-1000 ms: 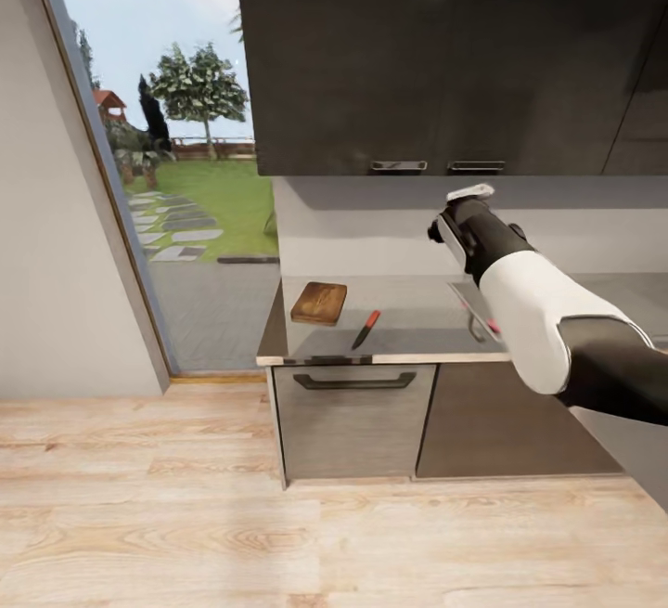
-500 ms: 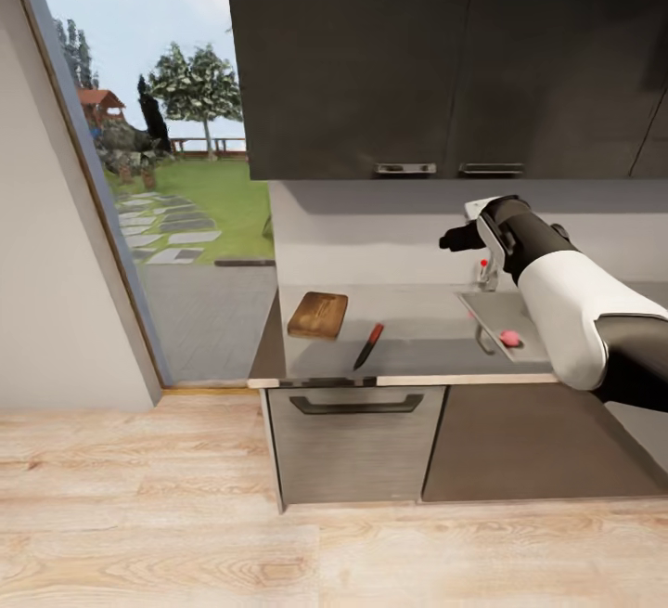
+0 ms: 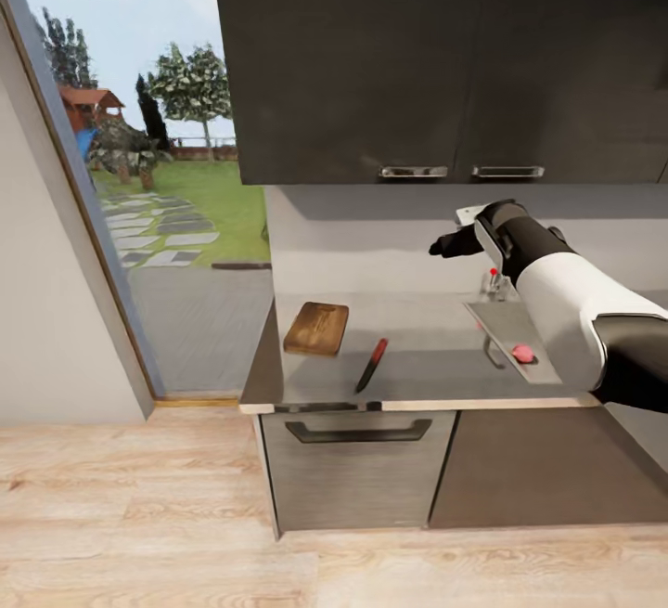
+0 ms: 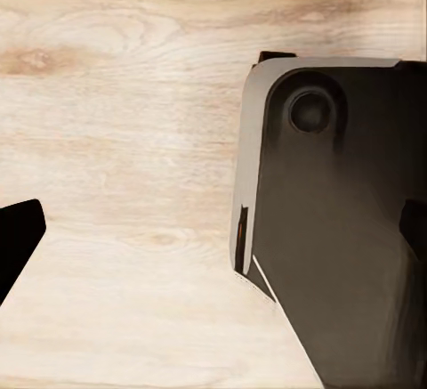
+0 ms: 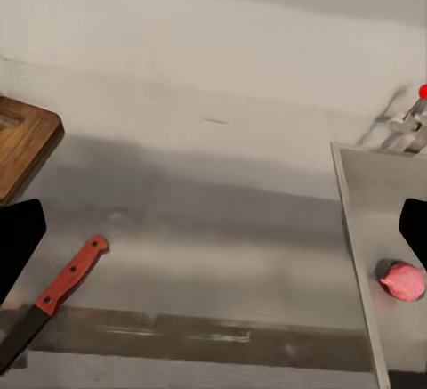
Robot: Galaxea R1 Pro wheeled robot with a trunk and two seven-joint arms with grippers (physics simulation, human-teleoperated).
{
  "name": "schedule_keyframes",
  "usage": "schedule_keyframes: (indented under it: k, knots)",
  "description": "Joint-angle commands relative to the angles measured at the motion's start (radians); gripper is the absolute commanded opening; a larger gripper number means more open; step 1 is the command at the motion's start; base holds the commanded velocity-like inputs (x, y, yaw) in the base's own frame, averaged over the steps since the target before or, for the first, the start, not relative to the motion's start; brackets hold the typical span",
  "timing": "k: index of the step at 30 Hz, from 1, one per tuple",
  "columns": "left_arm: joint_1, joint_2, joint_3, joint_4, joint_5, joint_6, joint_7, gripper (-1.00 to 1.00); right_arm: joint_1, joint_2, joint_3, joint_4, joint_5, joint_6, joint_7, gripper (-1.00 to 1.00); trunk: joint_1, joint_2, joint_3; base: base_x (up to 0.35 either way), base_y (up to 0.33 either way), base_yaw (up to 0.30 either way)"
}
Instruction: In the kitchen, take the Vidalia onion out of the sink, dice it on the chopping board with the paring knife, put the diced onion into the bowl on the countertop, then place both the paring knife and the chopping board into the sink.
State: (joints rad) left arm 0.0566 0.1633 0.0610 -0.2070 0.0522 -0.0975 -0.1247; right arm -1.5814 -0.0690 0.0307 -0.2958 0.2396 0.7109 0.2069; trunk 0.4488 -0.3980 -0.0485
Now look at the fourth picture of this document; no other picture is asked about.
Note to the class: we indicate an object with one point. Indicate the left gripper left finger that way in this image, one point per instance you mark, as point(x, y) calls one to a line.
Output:
point(22, 226)

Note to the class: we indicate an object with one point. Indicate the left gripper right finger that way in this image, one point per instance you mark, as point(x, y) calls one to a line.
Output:
point(413, 226)

